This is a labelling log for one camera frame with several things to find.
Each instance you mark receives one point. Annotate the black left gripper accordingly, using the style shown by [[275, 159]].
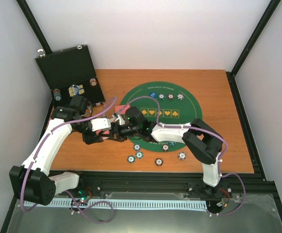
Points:
[[92, 139]]

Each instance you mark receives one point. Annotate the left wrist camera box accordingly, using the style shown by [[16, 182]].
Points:
[[102, 124]]

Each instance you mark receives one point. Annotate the pink-backed card deck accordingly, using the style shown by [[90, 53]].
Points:
[[103, 134]]

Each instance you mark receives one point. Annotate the green blue chip stack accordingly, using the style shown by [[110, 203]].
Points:
[[131, 159]]

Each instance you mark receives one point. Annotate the green round poker mat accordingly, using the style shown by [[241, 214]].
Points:
[[169, 111]]

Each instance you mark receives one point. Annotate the blue small blind button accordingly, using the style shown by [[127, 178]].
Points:
[[153, 95]]

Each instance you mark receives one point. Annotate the blue white chip stack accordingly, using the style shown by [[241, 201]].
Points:
[[182, 156]]

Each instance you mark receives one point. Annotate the orange chip stack in case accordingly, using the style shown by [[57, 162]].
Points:
[[93, 82]]

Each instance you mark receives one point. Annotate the white slotted cable duct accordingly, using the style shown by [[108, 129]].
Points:
[[194, 205]]

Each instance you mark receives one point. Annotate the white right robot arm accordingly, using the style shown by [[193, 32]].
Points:
[[204, 143]]

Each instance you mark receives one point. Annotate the chip stack in case left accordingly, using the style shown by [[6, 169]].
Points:
[[57, 95]]

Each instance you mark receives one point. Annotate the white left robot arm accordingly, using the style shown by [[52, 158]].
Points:
[[31, 181]]

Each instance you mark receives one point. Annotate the black poker chip case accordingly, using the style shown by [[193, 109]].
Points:
[[64, 68]]

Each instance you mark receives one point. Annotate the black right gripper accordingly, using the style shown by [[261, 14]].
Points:
[[119, 137]]

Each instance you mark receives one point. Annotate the boxed card deck in case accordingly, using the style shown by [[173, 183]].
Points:
[[76, 90]]

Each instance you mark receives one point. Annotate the dealt pink card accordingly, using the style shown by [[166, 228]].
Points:
[[121, 109]]

